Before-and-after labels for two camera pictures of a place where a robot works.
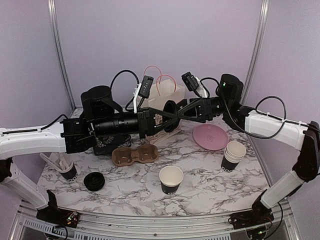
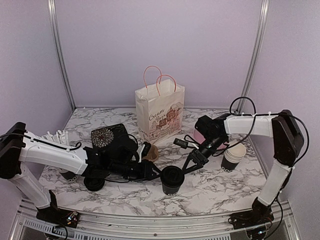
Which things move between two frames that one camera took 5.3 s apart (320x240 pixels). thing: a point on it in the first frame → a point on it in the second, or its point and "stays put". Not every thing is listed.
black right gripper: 204,110 → 203,160
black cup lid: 171,106 → 172,176
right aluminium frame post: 254,59 stays put
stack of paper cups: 234,152 stays put
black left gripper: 147,122 → 147,172
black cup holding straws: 70,174 stays put
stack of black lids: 94,181 stays put
